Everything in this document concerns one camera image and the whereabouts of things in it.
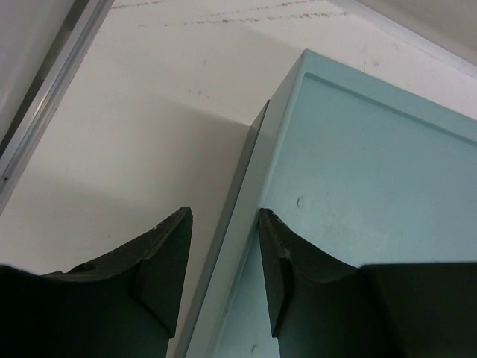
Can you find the teal makeup organizer box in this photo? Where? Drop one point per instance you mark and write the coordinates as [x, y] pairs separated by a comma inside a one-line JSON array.
[[364, 170]]

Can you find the aluminium table edge rail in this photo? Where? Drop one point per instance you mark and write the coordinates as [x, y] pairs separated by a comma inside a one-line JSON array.
[[42, 45]]

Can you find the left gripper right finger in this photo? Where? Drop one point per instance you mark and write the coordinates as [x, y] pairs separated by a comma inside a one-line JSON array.
[[320, 306]]

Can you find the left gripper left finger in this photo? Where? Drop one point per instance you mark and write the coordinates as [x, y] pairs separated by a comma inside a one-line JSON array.
[[124, 303]]

